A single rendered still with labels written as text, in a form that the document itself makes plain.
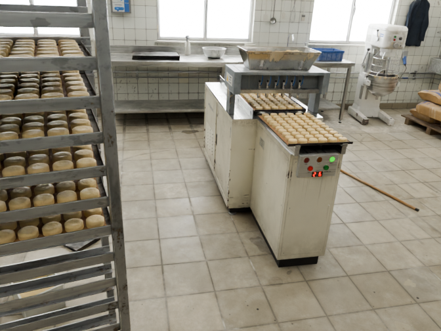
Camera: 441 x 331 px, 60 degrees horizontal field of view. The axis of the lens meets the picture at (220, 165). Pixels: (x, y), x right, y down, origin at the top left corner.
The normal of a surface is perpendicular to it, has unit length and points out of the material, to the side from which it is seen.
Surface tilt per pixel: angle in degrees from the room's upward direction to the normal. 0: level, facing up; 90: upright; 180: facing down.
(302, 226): 90
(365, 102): 90
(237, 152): 90
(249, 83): 90
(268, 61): 115
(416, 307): 0
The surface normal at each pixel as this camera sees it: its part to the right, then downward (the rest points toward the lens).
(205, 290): 0.04, -0.91
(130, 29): 0.21, 0.40
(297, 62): 0.15, 0.76
